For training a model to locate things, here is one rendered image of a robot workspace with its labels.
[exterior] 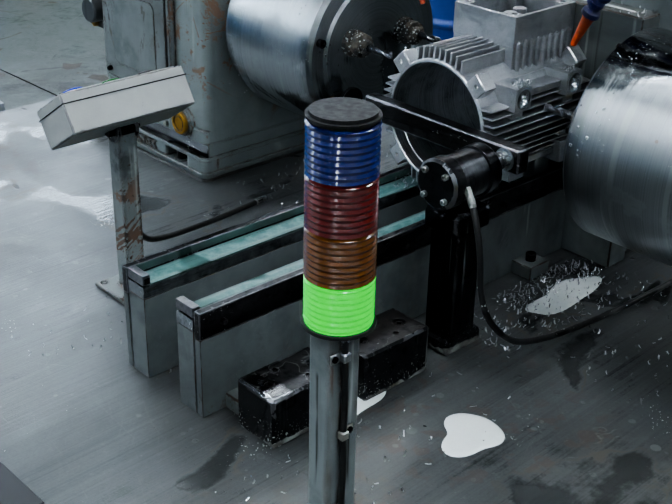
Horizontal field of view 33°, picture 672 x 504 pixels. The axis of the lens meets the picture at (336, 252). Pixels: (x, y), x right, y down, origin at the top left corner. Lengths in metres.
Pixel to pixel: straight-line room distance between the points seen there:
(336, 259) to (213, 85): 0.88
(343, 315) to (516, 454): 0.35
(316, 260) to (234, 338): 0.33
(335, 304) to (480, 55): 0.57
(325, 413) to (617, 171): 0.45
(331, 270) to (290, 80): 0.73
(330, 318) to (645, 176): 0.44
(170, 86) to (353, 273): 0.56
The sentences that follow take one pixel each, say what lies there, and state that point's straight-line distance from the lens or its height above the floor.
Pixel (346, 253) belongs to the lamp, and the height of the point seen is 1.11.
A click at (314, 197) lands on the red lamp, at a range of 0.89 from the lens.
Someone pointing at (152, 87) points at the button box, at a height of 1.07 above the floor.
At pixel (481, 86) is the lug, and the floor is 1.08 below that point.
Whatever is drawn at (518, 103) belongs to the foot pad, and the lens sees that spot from 1.40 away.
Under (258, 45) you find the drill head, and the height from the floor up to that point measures 1.04.
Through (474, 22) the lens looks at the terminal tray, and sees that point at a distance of 1.48.
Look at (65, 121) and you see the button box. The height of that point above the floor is 1.05.
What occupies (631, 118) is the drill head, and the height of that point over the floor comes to 1.10.
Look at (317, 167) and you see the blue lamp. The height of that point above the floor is 1.18.
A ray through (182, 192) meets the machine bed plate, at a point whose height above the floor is 0.80.
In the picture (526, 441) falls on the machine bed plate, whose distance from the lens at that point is 1.23.
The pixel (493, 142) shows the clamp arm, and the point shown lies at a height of 1.03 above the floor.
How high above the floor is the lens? 1.52
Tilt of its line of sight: 27 degrees down
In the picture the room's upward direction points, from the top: 1 degrees clockwise
